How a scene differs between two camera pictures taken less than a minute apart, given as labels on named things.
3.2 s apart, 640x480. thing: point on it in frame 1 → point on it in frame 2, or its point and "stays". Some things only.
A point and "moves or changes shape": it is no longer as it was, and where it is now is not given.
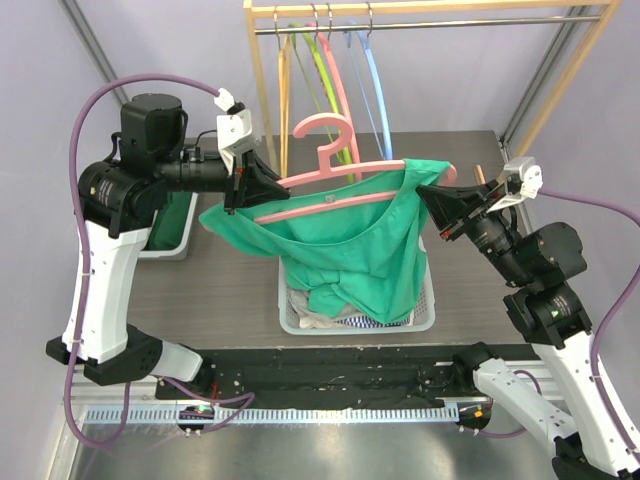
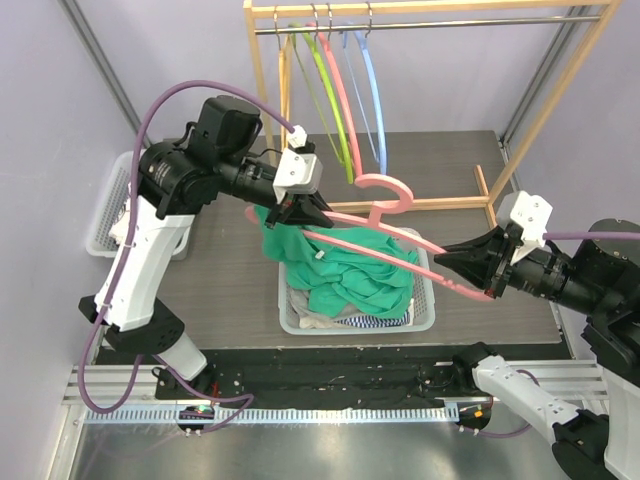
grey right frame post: (556, 51) stays
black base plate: (283, 373) stays
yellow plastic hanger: (284, 76) stays
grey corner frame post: (93, 46) stays
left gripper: (252, 183) → (290, 210)
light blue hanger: (383, 115) moves or changes shape
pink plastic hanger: (330, 167) → (375, 219)
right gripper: (465, 214) → (498, 261)
